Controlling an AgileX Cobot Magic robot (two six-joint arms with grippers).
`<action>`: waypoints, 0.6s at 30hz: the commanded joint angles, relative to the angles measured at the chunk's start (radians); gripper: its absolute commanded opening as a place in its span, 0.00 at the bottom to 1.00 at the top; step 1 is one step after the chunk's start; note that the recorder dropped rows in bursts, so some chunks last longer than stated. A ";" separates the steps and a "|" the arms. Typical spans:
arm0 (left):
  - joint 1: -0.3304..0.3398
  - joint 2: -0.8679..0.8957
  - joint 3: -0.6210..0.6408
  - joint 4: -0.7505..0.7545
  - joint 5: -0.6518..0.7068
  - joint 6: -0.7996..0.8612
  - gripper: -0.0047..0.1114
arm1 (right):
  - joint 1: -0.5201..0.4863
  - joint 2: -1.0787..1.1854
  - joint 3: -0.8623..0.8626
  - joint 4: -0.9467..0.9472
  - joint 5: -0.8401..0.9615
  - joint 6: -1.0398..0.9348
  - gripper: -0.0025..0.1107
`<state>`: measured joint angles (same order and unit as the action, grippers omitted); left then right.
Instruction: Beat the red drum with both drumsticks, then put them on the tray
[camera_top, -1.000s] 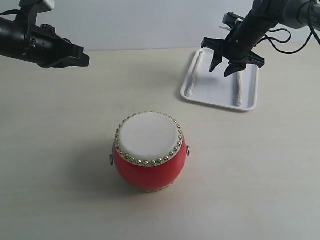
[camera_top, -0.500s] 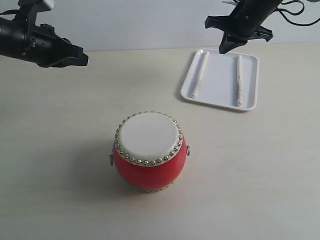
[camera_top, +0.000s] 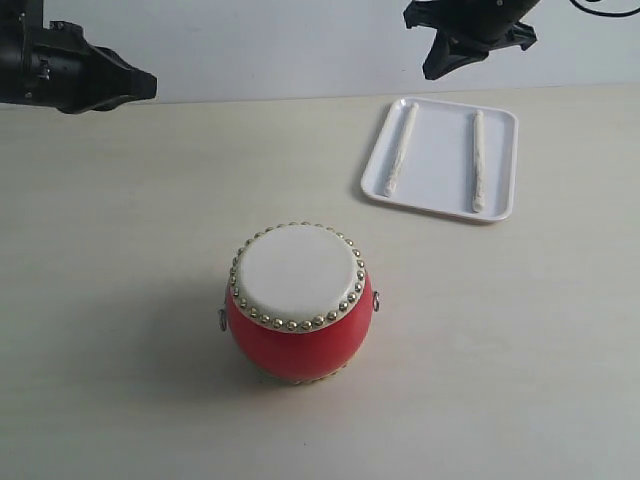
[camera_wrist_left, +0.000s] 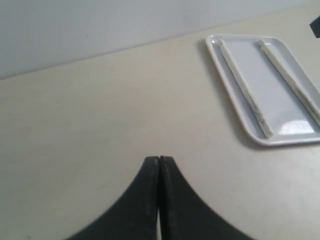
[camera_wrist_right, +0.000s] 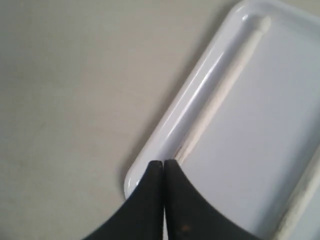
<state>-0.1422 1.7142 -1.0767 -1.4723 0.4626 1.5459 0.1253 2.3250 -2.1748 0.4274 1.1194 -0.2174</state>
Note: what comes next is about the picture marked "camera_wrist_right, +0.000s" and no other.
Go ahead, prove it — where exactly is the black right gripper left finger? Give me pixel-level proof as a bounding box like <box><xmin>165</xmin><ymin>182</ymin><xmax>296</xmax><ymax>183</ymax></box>
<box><xmin>86</xmin><ymin>160</ymin><xmax>164</xmax><ymax>240</ymax></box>

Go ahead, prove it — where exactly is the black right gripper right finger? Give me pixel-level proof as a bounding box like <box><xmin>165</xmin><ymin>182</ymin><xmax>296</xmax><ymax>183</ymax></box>
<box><xmin>163</xmin><ymin>159</ymin><xmax>258</xmax><ymax>240</ymax></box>

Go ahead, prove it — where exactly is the white wooden drumstick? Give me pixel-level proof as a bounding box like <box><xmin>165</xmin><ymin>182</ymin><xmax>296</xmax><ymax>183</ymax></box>
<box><xmin>174</xmin><ymin>16</ymin><xmax>272</xmax><ymax>165</ymax></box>

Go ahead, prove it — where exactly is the white rectangular plastic tray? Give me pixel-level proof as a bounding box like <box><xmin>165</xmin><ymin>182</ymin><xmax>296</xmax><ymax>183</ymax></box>
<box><xmin>124</xmin><ymin>0</ymin><xmax>320</xmax><ymax>240</ymax></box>

